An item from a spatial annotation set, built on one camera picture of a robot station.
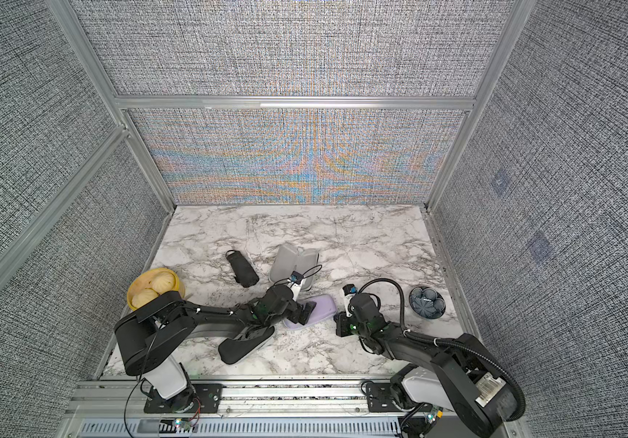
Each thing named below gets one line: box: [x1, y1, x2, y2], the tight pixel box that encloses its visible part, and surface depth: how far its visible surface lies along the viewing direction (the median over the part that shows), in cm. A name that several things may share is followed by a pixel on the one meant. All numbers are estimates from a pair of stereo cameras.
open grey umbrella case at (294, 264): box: [268, 243, 320, 291], surface depth 103 cm
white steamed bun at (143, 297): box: [130, 287, 160, 309], surface depth 90 cm
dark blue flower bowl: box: [408, 286, 447, 320], surface depth 91 cm
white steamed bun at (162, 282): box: [150, 271, 176, 295], surface depth 92 cm
